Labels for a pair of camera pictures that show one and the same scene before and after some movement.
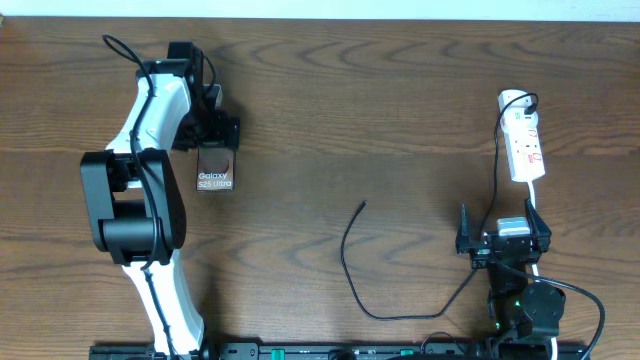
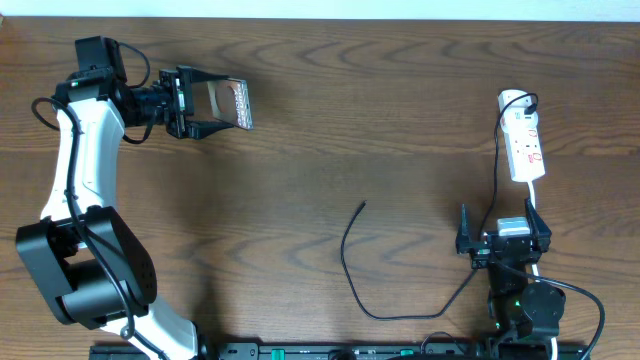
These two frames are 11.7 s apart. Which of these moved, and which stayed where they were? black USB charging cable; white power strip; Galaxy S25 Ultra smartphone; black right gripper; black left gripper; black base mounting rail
Moved: Galaxy S25 Ultra smartphone; black left gripper
Stayed: black right gripper; black base mounting rail; black USB charging cable; white power strip
